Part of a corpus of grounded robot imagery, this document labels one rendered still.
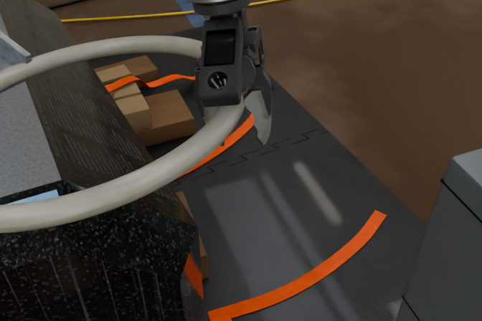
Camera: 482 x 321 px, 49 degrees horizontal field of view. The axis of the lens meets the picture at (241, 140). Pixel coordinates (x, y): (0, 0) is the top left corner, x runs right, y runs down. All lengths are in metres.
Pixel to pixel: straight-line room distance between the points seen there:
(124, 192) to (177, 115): 1.71
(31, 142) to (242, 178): 1.18
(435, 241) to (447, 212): 0.09
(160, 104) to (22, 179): 1.43
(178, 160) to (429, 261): 0.69
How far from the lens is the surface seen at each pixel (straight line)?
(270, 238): 1.88
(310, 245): 1.87
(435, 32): 3.29
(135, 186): 0.58
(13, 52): 1.01
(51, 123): 1.13
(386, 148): 2.32
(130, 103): 2.20
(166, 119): 2.25
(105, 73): 2.60
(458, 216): 1.02
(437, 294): 1.17
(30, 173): 0.99
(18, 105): 1.17
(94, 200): 0.57
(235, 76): 0.60
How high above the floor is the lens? 1.46
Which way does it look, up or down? 40 degrees down
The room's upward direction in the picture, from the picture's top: straight up
